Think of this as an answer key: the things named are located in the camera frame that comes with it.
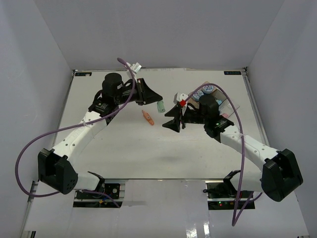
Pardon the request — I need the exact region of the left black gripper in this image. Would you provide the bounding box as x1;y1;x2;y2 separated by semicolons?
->
115;78;163;106

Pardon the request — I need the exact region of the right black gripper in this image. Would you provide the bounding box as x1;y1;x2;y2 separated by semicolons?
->
162;105;208;133

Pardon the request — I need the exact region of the blue washi tape roll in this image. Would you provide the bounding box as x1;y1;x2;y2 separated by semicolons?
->
191;90;204;102
201;84;214;94

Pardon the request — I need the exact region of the orange correction tape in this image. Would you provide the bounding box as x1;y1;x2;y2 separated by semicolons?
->
142;110;155;125

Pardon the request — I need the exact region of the green correction tape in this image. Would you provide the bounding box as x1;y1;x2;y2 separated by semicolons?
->
157;100;165;113

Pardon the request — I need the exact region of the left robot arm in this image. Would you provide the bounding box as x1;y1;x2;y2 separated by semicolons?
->
38;73;163;198

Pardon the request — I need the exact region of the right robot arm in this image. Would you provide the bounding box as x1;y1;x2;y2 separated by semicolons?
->
162;93;303;202

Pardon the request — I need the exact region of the grey transparent tray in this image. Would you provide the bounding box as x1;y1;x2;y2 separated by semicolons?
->
212;89;227;103

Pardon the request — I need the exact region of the amber transparent tray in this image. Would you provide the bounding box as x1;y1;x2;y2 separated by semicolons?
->
189;82;215;102

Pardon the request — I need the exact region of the left black corner label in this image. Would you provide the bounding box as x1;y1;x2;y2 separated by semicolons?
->
74;72;92;77

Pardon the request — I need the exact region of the black corner label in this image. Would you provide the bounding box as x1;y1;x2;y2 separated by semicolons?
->
224;71;242;75
74;72;92;77

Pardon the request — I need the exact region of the right black corner label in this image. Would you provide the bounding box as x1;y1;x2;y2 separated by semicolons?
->
224;71;242;75

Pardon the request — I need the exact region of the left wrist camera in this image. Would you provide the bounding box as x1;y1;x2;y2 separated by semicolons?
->
125;62;142;74

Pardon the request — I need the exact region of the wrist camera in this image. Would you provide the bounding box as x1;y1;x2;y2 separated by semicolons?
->
125;62;142;74
173;92;188;115

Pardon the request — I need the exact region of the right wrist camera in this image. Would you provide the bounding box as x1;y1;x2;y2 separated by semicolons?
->
173;92;188;115

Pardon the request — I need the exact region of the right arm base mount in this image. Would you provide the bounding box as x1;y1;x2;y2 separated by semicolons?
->
203;180;255;211

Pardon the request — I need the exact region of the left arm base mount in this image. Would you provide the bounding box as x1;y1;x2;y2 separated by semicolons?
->
73;183;124;208

